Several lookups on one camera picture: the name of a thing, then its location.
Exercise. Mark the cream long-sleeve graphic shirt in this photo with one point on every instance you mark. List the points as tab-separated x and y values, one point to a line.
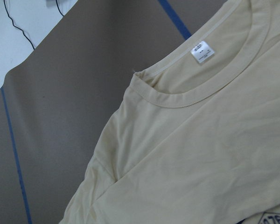
196	139

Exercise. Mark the blue tape line lengthwise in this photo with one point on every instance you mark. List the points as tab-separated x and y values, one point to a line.
176	20

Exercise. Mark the blue tape line crosswise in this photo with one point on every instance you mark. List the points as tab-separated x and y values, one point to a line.
16	158

